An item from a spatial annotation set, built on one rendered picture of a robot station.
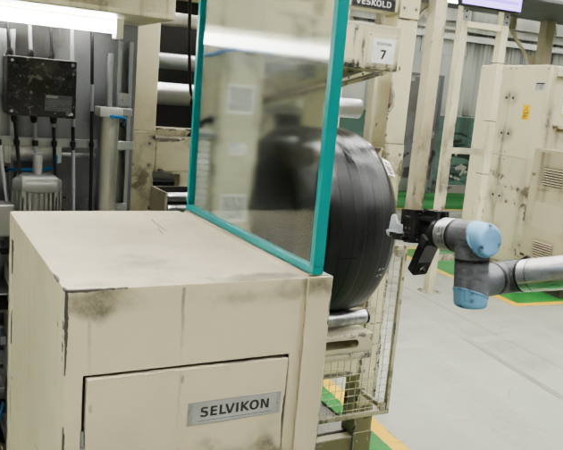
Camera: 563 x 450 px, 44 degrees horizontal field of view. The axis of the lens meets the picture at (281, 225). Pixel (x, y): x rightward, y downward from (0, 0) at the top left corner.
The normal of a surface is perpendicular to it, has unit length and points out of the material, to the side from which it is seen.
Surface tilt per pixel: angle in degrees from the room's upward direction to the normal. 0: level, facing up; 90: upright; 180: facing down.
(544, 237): 90
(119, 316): 90
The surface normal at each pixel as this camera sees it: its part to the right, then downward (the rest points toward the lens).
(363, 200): 0.46, -0.17
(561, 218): -0.92, 0.00
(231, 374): 0.46, 0.20
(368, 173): 0.41, -0.45
